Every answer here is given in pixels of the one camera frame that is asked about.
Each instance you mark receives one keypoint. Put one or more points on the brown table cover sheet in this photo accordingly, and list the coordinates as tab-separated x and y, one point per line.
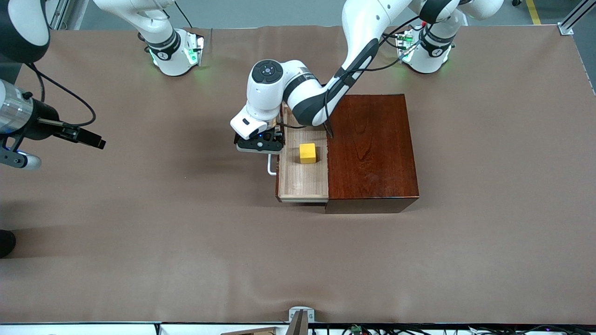
186	260

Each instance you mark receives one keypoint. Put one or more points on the black round object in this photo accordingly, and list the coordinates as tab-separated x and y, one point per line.
6	244

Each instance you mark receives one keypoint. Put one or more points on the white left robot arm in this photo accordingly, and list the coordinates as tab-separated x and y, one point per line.
265	97

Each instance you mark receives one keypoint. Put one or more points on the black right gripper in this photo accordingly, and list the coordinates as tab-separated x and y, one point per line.
43	120

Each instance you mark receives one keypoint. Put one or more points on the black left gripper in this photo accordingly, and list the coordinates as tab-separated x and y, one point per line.
274	136

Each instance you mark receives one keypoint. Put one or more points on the light wooden board piece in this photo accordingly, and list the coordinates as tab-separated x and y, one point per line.
256	331

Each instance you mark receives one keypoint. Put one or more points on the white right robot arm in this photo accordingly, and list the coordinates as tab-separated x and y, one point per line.
172	60

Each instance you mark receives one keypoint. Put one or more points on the yellow block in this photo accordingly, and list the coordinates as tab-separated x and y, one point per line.
307	153

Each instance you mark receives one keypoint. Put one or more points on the aluminium frame with diagonal struts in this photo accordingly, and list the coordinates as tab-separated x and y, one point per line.
58	14

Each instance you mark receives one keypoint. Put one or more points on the single aluminium frame profile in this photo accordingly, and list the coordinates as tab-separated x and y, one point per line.
575	18

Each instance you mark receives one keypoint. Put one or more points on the dark brown wooden cabinet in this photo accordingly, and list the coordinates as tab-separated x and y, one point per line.
372	149

